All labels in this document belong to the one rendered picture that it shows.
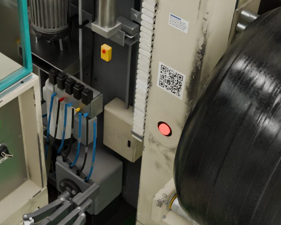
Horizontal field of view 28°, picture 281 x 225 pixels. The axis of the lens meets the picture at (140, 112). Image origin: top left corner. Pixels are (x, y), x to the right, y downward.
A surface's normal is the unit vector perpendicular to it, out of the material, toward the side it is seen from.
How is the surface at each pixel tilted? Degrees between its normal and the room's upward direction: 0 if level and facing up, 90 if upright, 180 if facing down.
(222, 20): 90
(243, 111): 47
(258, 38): 23
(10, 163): 90
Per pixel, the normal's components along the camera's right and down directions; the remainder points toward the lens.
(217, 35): 0.78, 0.47
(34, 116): -0.62, 0.51
